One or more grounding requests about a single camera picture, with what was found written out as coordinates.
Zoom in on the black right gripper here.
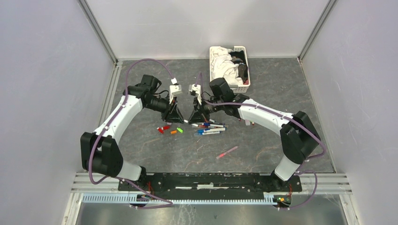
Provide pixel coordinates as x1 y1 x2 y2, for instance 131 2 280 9
188 95 224 124

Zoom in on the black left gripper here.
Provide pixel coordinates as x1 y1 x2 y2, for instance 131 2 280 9
145 93 184 125

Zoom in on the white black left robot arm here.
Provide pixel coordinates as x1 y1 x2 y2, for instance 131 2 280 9
80 75 184 191

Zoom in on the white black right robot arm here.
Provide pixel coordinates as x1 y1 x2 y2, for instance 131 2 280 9
188 78 326 191

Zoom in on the clear blue ballpoint pen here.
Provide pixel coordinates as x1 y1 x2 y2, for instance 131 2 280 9
194 131 221 136

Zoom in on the pink gel pen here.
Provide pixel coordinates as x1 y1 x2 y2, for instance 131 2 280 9
216 146 238 159

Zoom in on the blue capped thick marker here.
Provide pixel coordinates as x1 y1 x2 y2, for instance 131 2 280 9
197 127 226 133

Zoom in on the white cloth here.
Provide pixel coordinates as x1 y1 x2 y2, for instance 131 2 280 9
210 46 244 85

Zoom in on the white plastic basket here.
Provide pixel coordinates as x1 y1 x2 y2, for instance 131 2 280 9
209 45 251 93

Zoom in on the black cloth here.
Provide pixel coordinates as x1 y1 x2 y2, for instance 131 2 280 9
230 50 249 85

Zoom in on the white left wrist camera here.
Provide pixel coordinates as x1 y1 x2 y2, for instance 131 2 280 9
169 85 183 98

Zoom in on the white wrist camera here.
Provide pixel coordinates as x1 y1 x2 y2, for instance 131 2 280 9
169 85 183 98
188 84 201 97

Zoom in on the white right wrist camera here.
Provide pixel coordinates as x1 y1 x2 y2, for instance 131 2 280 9
188 84 201 97

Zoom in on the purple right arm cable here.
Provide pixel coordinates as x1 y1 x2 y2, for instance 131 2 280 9
195 72 327 210

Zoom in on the white slotted cable duct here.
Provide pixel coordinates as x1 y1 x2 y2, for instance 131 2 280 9
82 193 277 206

